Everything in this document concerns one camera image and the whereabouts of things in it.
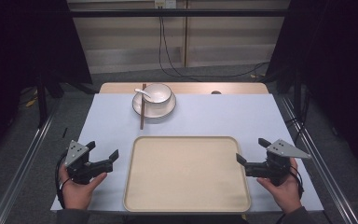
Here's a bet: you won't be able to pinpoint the white plate with dark rim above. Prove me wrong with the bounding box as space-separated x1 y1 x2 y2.
131 91 177 119

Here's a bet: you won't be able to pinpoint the aluminium frame rail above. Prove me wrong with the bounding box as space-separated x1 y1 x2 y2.
280 95 358 224
0 96 63 224

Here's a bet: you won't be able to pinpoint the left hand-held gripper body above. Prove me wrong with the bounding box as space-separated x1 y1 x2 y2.
63 139 114 186

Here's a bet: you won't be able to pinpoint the black wall cable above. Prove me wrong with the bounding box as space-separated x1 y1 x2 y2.
158 15 270 79

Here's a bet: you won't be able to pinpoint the beige rectangular tray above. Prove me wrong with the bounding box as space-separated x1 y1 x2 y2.
122 135 253 214

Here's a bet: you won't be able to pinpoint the black horizontal frame bar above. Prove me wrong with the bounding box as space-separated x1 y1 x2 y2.
68 8 290 18

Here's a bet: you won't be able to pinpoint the dark curtain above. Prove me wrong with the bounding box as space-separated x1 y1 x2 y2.
0 0 93 162
265 0 358 178

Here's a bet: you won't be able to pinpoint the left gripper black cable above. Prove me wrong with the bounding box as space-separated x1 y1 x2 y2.
54 151 72 210

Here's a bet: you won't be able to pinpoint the white ceramic spoon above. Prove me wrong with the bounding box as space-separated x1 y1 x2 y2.
134 88 152 99

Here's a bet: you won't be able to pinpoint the white wall socket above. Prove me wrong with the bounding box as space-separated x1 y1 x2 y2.
154 0 177 9

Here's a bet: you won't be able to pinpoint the person's left hand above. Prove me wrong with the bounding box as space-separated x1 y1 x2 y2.
58 162 108 211

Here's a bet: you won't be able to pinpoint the white bowl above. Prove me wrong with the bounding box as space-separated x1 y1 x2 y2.
145 83 172 105

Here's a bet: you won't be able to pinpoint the person's right hand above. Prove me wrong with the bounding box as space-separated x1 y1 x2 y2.
255 158 303 216

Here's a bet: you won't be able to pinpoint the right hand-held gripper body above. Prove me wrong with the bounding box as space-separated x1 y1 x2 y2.
244 138 312 188

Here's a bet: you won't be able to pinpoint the brown wooden chopsticks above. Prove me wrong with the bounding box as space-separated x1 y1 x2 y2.
139 83 147 131

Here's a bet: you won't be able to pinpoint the light blue table mat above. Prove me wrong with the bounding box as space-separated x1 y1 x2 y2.
49 92 324 214

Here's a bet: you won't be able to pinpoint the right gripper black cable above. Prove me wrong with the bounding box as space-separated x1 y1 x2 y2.
288 165 306 200

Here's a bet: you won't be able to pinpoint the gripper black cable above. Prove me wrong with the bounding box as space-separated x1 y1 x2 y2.
54 151 72 210
288 165 306 200

